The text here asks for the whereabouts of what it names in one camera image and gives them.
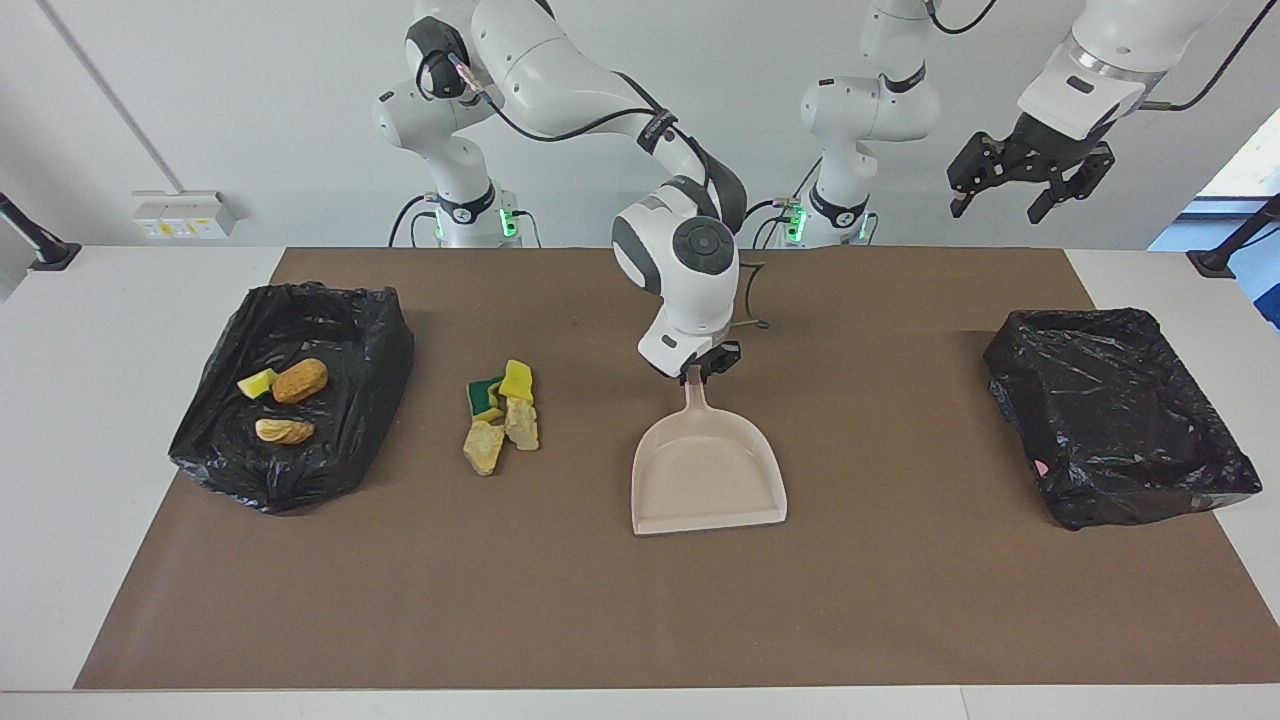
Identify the white wall socket box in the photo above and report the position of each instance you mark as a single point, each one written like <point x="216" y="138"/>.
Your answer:
<point x="185" y="213"/>

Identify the pale yellow foam chunk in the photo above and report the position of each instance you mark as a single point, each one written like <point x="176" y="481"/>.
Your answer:
<point x="484" y="447"/>
<point x="284" y="431"/>
<point x="521" y="423"/>

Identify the black camera stand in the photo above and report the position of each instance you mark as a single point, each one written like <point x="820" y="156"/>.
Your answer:
<point x="35" y="240"/>
<point x="1235" y="240"/>

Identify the brown foam chunk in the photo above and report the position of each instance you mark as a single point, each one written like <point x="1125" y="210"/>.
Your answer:
<point x="300" y="381"/>

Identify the black bag lined bin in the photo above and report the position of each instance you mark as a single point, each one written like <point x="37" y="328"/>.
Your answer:
<point x="330" y="460"/>

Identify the small yellow sponge piece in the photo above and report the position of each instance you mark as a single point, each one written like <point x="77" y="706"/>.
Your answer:
<point x="258" y="383"/>

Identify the brown table mat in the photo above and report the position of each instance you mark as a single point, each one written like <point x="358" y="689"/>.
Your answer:
<point x="640" y="600"/>

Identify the beige plastic dustpan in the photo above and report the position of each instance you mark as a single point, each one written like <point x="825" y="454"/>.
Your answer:
<point x="705" y="470"/>

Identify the white wall conduit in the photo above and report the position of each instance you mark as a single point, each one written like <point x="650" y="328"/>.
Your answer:
<point x="111" y="95"/>

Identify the yellow and green sponge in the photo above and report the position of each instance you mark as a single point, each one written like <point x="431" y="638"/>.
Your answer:
<point x="482" y="393"/>

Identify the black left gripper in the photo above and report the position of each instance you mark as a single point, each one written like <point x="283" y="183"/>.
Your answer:
<point x="1030" y="155"/>

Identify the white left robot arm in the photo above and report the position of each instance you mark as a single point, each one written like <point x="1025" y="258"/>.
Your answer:
<point x="860" y="110"/>

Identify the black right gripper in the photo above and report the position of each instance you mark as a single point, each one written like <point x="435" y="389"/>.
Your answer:
<point x="722" y="357"/>

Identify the black bag bin pink spot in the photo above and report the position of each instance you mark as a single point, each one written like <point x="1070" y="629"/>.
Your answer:
<point x="1110" y="420"/>

